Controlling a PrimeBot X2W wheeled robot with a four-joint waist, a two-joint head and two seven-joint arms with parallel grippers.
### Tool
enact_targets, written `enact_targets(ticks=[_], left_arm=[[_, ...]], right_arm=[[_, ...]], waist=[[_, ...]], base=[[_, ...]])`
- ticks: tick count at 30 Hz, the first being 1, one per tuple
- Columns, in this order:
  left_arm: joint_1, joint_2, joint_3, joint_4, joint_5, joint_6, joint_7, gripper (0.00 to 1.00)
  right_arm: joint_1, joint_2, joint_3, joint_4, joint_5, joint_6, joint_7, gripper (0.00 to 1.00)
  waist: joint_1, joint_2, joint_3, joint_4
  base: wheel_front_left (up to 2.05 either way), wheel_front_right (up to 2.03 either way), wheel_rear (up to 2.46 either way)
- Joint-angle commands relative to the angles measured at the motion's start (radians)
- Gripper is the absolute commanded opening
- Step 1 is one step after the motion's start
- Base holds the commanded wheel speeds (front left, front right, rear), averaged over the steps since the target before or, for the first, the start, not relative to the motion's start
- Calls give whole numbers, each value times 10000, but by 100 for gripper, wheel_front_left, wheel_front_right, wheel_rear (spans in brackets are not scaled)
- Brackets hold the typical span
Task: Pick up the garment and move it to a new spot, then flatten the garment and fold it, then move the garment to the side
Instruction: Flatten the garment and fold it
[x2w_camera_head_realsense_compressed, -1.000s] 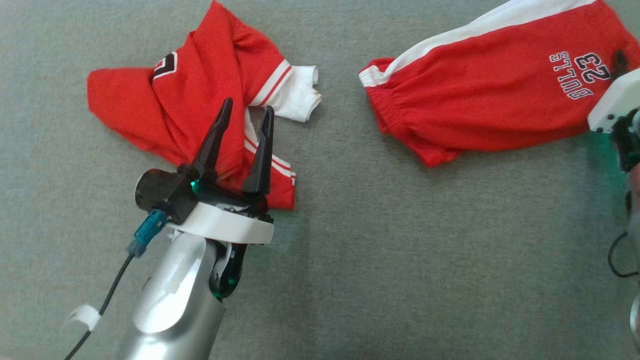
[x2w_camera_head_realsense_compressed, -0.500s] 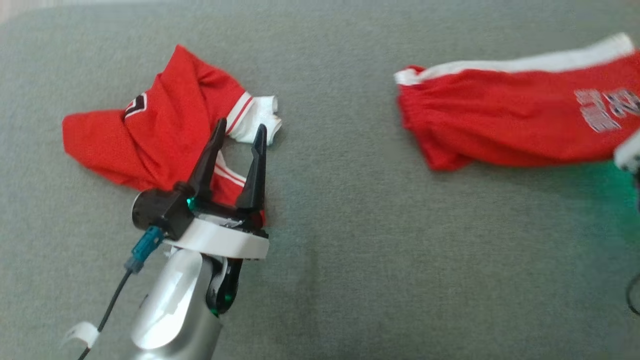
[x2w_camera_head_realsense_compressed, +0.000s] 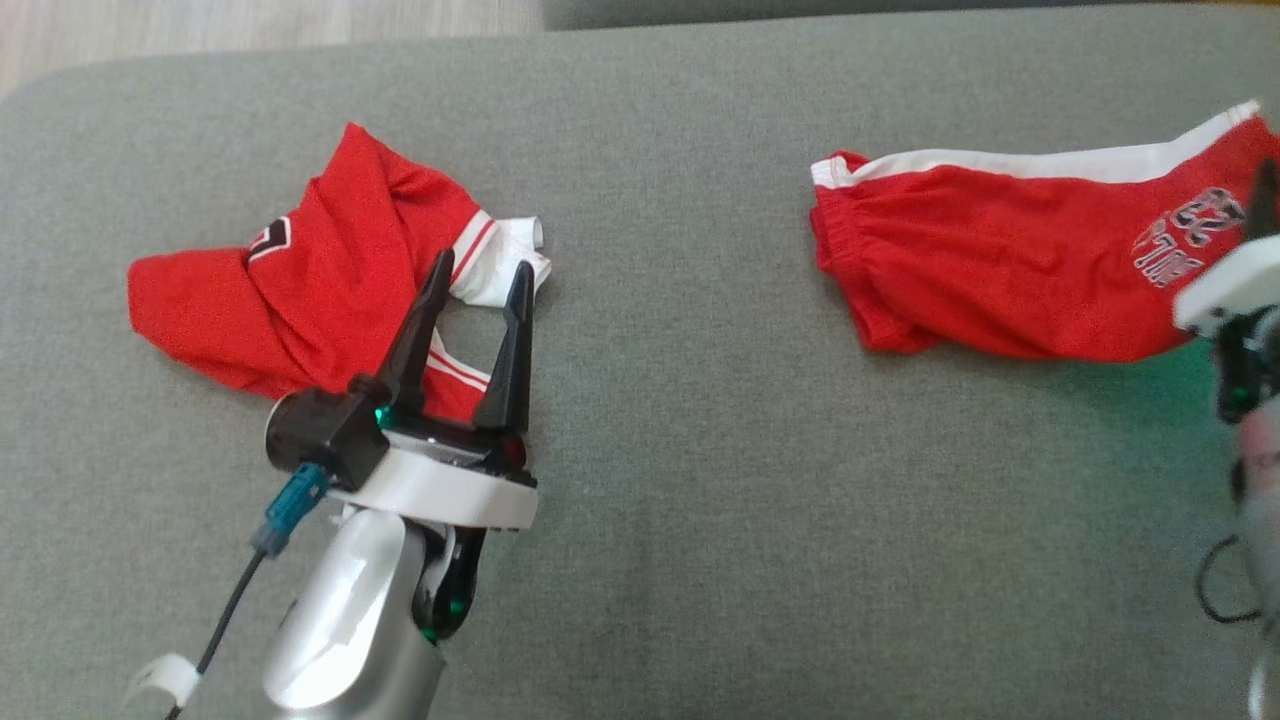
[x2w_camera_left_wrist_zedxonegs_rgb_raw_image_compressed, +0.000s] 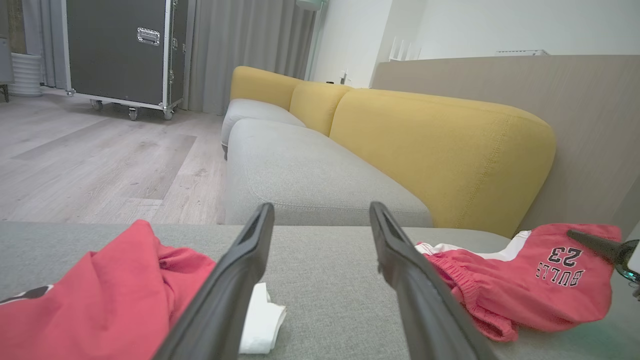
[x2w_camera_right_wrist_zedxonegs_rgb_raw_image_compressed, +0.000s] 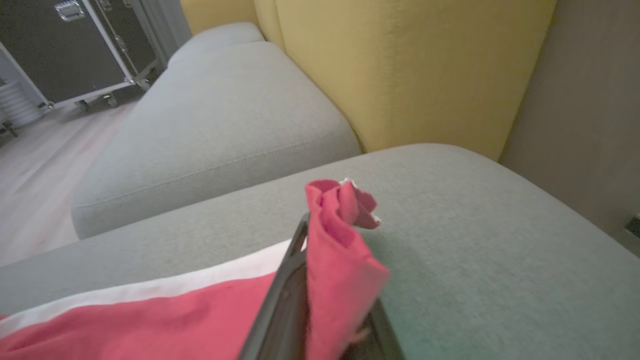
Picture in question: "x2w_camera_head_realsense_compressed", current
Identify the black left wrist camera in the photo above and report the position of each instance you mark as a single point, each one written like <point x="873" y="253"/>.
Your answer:
<point x="320" y="430"/>

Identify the red shorts with white stripe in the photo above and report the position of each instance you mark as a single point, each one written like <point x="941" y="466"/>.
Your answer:
<point x="1000" y="260"/>

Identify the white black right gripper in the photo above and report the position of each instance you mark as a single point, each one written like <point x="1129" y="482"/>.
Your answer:
<point x="1235" y="285"/>

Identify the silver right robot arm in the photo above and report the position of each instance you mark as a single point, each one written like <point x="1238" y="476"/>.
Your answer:
<point x="1265" y="520"/>

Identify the red garment with white stripe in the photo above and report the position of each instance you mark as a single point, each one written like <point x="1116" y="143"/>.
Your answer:
<point x="700" y="500"/>

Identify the red white basketball jersey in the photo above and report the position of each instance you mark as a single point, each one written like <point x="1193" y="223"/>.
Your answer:
<point x="330" y="260"/>

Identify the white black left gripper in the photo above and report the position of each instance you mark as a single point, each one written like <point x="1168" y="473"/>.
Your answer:
<point x="440" y="490"/>

